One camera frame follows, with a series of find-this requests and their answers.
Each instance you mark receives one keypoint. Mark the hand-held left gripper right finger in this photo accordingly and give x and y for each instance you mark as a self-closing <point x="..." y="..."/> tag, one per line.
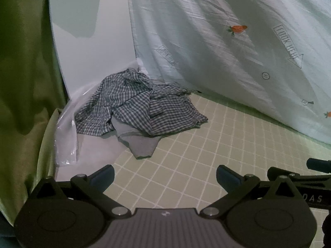
<point x="228" y="178"/>

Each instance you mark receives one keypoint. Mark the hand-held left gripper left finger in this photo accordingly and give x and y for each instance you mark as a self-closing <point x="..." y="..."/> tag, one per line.
<point x="103" y="178"/>

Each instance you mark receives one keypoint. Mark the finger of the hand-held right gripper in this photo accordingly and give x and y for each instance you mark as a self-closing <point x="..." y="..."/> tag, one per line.
<point x="319" y="164"/>
<point x="310" y="178"/>

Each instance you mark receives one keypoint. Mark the blue plaid shirt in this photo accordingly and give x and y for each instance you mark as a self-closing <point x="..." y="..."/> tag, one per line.
<point x="168" y="113"/>

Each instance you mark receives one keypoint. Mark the green grid bed sheet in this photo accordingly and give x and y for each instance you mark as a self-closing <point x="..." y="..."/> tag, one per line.
<point x="194" y="147"/>

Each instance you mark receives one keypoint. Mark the grey garment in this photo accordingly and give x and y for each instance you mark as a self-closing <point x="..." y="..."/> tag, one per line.
<point x="142" y="144"/>

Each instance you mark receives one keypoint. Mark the clear plastic bag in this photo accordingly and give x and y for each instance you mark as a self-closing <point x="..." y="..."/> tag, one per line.
<point x="67" y="134"/>

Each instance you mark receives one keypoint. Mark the green curtain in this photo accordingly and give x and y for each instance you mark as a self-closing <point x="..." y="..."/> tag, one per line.
<point x="23" y="69"/>

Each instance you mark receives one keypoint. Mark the pale green printed quilt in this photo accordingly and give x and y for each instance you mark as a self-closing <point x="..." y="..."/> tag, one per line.
<point x="206" y="44"/>

